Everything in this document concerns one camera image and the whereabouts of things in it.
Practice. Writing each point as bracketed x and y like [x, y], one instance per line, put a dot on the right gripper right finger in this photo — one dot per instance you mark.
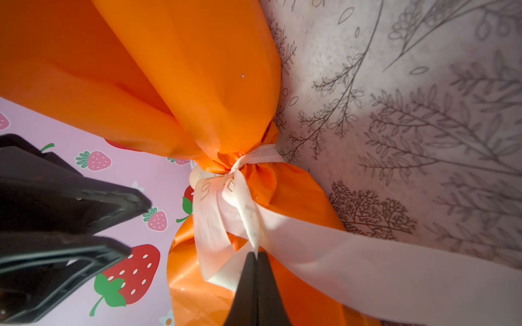
[270, 308]

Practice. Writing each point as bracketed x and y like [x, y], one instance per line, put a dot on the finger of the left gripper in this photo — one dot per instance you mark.
[39, 270]
[40, 192]

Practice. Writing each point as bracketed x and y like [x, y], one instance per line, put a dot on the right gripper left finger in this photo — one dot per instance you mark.
[244, 309]

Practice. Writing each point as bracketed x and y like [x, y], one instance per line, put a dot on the white ribbon strip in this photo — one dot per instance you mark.
[367, 273]

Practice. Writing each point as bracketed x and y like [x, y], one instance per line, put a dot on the orange wrapping paper sheet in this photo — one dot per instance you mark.
[194, 80]

